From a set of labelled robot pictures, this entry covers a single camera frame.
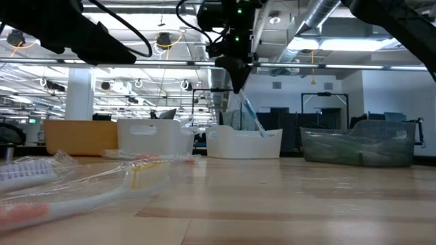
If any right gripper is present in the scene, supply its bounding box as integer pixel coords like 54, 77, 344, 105
206, 0, 264, 95

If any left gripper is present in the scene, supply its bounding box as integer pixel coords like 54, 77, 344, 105
37, 0, 138, 66

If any blue toothbrush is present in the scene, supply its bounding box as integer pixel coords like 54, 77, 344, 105
236, 88, 268, 137

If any white building column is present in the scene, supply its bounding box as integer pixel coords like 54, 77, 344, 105
64, 67, 95, 122

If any black ceiling device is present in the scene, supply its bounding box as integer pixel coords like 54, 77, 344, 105
6, 29, 25, 48
155, 31, 173, 51

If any wide white plastic bin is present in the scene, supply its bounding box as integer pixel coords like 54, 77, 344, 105
204, 125, 283, 160

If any tilted background monitor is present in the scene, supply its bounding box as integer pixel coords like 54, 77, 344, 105
149, 108, 178, 120

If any orange plastic bin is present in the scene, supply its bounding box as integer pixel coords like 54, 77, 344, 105
43, 119, 119, 157

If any narrow white plastic bin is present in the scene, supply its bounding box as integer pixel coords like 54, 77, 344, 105
116, 118, 196, 156

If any bright ceiling light panel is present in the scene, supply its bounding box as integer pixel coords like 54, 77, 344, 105
287, 36, 392, 52

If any wrapped orange toothbrush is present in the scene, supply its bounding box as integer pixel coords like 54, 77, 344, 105
0, 159, 171, 233
102, 149, 202, 165

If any long linear light bar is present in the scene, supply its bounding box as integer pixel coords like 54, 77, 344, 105
0, 57, 430, 71

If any dark translucent plastic bin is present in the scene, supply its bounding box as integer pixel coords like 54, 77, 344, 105
300, 119, 417, 167

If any background computer monitor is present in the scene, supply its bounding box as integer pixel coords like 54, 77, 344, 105
384, 111, 408, 123

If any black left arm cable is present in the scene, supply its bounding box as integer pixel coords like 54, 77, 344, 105
87, 0, 153, 59

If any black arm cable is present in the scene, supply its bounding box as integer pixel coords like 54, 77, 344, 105
87, 0, 153, 59
174, 0, 230, 46

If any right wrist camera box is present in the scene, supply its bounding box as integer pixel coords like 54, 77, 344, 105
196, 0, 230, 33

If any yellow ceiling cable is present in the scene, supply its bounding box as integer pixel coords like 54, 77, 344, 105
153, 31, 185, 58
7, 39, 38, 59

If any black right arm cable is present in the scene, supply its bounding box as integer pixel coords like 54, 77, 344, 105
174, 0, 230, 46

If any yellow hanging cord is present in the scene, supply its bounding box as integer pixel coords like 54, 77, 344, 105
309, 50, 317, 86

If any black metal rig frame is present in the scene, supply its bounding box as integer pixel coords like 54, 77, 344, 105
300, 91, 349, 125

